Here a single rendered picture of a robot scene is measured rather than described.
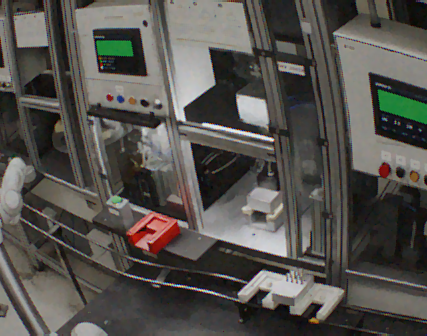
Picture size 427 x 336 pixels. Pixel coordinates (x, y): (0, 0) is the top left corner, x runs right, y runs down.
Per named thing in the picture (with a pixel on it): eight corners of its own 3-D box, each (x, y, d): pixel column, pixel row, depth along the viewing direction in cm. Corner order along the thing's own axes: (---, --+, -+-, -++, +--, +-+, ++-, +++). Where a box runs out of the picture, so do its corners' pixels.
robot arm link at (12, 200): (13, 180, 221) (-11, 194, 215) (17, 174, 204) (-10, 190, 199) (26, 213, 222) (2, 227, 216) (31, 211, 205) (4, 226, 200)
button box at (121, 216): (112, 227, 273) (105, 202, 267) (124, 216, 278) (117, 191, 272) (126, 233, 268) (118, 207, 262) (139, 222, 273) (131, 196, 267)
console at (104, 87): (84, 107, 262) (70, 12, 238) (131, 73, 280) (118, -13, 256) (163, 122, 238) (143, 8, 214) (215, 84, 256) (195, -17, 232)
